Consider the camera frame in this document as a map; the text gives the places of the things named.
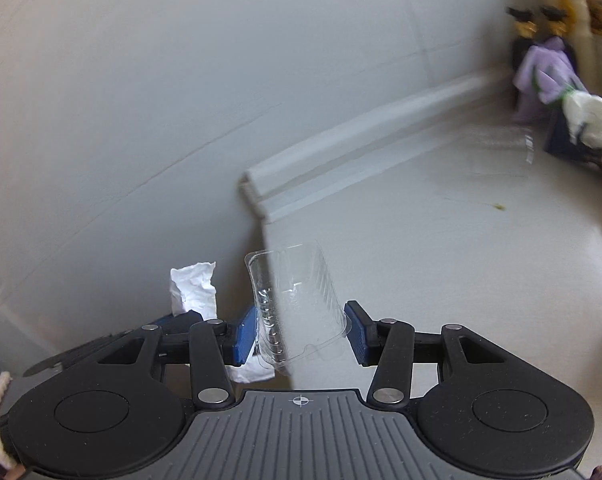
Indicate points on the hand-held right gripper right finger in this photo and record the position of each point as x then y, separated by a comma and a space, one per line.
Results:
357, 335

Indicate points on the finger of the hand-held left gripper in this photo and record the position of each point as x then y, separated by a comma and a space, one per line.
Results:
178, 324

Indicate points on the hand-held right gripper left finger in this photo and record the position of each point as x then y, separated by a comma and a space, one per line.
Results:
243, 342

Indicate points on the white tissue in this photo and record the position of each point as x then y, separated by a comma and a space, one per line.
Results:
193, 285

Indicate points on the clear plastic container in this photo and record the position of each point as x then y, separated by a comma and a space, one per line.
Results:
301, 310

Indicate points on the dark bottle with gold neck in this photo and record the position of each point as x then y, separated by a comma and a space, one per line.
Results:
520, 45
552, 12

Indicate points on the white bottle with yellow cap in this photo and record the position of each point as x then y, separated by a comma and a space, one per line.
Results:
581, 20

